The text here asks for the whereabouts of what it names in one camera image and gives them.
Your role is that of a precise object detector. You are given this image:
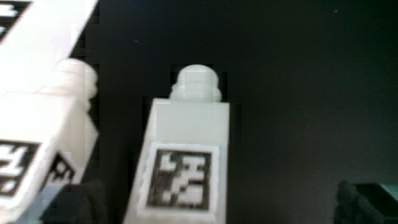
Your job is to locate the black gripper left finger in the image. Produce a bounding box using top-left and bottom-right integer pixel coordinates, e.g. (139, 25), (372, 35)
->
(40, 181), (109, 224)

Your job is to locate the white leg behind gripper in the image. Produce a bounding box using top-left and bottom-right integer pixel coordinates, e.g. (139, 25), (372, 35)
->
(0, 58), (102, 224)

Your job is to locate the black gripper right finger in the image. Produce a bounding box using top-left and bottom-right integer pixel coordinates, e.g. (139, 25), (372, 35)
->
(333, 181), (398, 224)

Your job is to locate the white leg with tag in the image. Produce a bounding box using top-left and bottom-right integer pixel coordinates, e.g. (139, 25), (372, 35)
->
(123, 65), (230, 224)

